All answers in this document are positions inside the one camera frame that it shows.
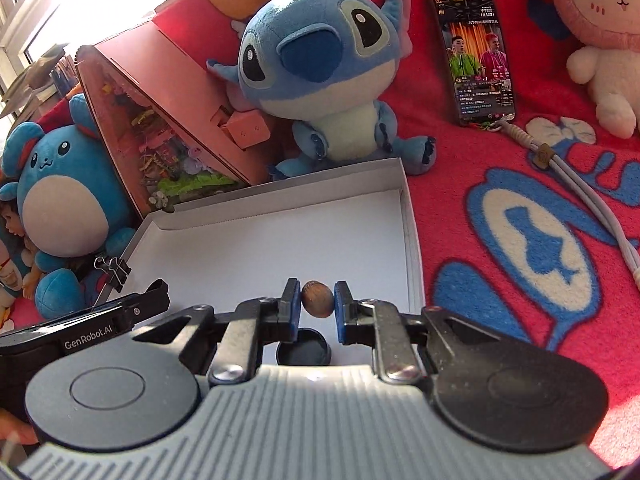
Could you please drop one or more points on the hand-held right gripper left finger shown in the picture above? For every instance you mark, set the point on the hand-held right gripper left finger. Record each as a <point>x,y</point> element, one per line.
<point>295,310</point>

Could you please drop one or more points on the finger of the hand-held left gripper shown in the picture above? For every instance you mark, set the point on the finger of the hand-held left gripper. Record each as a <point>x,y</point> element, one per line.
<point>147,302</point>

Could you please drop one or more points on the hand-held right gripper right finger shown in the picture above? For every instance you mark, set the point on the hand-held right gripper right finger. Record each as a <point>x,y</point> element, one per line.
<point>342,310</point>

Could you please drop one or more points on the tan nut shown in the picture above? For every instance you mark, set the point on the tan nut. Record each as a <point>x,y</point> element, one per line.
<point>316,300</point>

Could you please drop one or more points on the black round lid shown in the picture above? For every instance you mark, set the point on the black round lid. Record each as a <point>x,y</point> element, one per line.
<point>305,352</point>

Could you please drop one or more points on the white cardboard box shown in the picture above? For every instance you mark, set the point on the white cardboard box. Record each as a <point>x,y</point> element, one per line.
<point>280,245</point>

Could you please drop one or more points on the person's left hand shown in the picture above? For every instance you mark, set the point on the person's left hand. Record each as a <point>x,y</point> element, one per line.
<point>15,430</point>

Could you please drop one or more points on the black binder clip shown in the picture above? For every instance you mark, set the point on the black binder clip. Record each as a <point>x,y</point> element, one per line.
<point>117,272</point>

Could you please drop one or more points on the blue robot cat plush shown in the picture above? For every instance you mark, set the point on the blue robot cat plush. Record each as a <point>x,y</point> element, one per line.
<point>7,280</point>

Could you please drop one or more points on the brown-haired doll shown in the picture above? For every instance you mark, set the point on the brown-haired doll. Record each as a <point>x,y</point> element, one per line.
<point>10,225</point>

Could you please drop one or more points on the round blue plush toy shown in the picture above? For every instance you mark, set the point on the round blue plush toy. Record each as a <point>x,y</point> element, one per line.
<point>60,200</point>

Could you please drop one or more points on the pink triangular toy house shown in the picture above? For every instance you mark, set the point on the pink triangular toy house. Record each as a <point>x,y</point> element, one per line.
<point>165,85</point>

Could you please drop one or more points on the pile of books and papers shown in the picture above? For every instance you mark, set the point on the pile of books and papers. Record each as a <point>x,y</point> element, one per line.
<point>65,75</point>

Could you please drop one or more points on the blue alien plush toy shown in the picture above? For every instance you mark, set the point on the blue alien plush toy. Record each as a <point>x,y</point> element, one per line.
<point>310,60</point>

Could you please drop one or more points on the black smartphone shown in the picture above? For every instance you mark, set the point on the black smartphone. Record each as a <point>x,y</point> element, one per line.
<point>475,60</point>

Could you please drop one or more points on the pink rabbit plush toy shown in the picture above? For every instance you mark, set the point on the pink rabbit plush toy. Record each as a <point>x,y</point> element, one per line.
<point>610,10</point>

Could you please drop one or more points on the window frame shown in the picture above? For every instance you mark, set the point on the window frame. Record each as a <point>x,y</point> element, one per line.
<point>20,10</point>

